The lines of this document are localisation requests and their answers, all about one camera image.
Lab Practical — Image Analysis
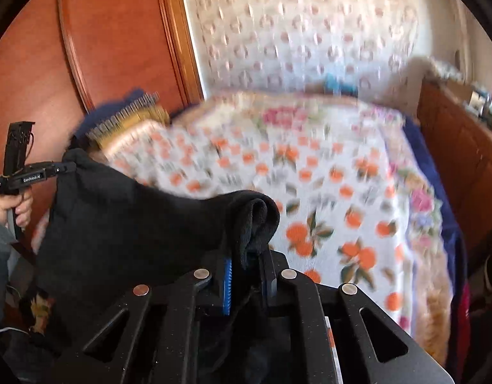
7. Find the wooden counter cabinet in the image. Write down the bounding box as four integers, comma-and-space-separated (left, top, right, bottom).
416, 78, 492, 257

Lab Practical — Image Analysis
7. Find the cardboard box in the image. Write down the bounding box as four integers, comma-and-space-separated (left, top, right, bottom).
446, 78, 474, 100

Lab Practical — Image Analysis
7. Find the teal box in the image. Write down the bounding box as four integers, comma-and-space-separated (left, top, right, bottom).
324, 73, 359, 96

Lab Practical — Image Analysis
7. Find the red cloth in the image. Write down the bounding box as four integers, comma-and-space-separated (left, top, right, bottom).
456, 284, 471, 353

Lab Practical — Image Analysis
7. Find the navy blue pillow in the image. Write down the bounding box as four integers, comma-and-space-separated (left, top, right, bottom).
76, 88, 150, 140

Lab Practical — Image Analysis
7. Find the circle patterned sheer curtain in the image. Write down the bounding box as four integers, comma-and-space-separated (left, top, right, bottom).
182, 0, 420, 100

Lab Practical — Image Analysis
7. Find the person's left hand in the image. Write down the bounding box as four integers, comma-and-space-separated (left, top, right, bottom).
0, 194, 33, 229

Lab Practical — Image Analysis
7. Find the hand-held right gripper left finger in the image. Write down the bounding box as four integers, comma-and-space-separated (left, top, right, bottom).
56, 258, 234, 384

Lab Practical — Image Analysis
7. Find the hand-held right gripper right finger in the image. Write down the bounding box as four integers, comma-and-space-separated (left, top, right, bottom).
258, 248, 450, 384

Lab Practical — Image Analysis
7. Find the black printed t-shirt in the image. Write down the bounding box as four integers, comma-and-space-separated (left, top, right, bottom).
20, 148, 290, 384

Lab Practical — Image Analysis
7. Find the folded patterned cloth stack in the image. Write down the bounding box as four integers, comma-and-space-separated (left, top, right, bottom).
424, 57, 466, 83

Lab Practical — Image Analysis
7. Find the wooden slatted wardrobe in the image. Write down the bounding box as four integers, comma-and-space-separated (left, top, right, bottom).
0, 0, 204, 249

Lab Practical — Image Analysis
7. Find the striped tan cloth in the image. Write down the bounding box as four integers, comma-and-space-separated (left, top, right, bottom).
86, 93, 170, 156

